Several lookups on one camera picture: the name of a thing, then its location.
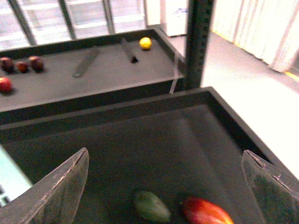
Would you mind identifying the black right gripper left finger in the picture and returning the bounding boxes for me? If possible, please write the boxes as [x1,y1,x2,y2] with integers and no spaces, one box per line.
[0,148,89,224]

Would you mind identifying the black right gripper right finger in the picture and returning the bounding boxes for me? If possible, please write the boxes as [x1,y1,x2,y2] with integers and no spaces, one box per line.
[241,150,299,224]

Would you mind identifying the red apple in far tray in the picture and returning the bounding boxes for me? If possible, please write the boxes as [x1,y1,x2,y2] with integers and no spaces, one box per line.
[0,77,13,93]

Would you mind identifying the red yellow mango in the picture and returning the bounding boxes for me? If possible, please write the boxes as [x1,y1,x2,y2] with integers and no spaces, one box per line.
[182,196,234,224]

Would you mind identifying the green avocado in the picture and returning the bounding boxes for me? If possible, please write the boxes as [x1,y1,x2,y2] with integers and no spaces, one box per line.
[133,190,171,223]

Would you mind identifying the near black display tray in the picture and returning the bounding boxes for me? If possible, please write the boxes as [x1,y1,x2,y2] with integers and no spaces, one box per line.
[0,87,285,224]

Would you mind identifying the black display tray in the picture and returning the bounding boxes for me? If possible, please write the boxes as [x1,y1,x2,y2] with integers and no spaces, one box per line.
[0,29,186,125]
[0,87,285,224]

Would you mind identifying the far black display tray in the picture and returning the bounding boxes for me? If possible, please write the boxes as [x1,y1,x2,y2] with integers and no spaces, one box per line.
[0,29,186,125]

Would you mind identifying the flat black divider strip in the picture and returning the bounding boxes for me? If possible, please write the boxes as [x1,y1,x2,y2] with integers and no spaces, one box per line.
[72,49,99,77]

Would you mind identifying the dark maroon fruit right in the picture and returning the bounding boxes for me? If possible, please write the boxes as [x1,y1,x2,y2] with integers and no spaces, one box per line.
[29,56,44,72]

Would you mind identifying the small red brown fruit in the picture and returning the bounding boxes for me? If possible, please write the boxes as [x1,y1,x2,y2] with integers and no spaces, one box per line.
[16,61,28,73]

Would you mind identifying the dark red fruit back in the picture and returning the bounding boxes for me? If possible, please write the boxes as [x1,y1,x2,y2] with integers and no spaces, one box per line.
[0,57,14,73]

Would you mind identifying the triangular black divider bar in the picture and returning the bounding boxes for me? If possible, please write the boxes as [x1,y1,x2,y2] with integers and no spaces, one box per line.
[121,37,138,63]

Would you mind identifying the white vertical blinds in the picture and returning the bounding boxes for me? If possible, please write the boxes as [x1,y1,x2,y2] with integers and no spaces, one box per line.
[211,0,299,73]

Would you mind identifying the glass door refrigerator row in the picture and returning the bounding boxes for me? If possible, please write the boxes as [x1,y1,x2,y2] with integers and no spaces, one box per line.
[0,0,160,50]

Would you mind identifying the yellow lemon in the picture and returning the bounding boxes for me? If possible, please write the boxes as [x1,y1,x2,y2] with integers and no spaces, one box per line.
[139,37,152,50]

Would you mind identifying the white blue chest freezer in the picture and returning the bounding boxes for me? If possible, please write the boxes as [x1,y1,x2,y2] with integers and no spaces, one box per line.
[160,0,188,36]

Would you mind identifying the white cable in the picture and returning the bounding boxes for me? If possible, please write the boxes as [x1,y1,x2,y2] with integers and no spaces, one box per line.
[168,52,179,94]

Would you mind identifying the black perforated shelf post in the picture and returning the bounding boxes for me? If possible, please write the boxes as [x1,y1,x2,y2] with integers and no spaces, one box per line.
[185,0,214,90]

